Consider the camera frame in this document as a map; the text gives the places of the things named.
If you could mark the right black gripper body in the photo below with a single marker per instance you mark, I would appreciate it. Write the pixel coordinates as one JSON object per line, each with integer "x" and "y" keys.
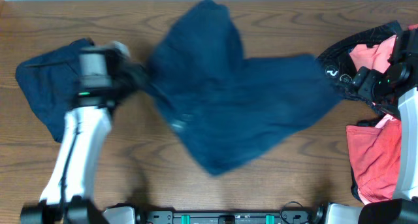
{"x": 375, "y": 88}

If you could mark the folded navy shorts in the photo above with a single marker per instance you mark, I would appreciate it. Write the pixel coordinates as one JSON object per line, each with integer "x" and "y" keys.
{"x": 48, "y": 82}

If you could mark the light pink garment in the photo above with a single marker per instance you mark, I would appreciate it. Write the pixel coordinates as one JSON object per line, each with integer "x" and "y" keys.
{"x": 372, "y": 48}

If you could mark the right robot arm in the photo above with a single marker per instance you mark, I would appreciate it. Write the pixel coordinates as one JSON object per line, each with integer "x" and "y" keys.
{"x": 402, "y": 208}

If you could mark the red coral garment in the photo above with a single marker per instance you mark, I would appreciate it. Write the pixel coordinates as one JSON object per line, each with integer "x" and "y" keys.
{"x": 374, "y": 155}

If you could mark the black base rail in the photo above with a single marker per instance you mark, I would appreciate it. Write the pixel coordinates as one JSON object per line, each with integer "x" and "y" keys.
{"x": 291, "y": 213}

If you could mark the black patterned garment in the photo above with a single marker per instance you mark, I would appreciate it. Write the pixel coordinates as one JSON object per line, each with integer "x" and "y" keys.
{"x": 339, "y": 67}

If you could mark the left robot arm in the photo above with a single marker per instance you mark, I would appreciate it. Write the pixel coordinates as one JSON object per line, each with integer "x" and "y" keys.
{"x": 68, "y": 196}

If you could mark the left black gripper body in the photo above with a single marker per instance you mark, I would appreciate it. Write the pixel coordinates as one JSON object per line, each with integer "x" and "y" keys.
{"x": 129, "y": 81}

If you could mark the navy shorts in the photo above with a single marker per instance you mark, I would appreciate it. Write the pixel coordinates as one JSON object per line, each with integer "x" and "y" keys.
{"x": 48, "y": 82}
{"x": 225, "y": 108}

